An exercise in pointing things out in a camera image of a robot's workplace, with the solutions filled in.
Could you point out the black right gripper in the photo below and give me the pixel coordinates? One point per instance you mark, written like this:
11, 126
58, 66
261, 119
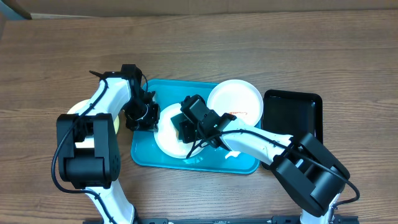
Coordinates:
187, 127

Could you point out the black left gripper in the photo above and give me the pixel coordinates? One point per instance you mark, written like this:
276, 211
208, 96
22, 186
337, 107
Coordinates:
148, 125

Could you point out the green yellow scrub sponge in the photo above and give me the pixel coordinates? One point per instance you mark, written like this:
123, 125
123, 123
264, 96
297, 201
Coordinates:
177, 123

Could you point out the white plate with ketchup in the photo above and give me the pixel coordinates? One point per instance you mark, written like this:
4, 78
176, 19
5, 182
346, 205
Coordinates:
167, 135

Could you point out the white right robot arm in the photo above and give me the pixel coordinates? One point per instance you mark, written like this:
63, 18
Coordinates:
311, 175

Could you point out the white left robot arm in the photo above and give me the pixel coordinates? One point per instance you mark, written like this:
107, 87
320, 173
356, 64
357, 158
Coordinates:
87, 158

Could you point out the teal plastic tray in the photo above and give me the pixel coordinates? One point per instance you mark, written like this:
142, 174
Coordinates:
146, 152

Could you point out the white plate on tray right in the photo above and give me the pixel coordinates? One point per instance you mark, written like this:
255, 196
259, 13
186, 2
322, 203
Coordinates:
238, 98

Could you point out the black plastic water tray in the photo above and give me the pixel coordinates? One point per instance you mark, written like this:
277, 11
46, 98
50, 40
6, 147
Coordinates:
293, 113

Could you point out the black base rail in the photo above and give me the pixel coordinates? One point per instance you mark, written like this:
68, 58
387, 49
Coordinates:
278, 219

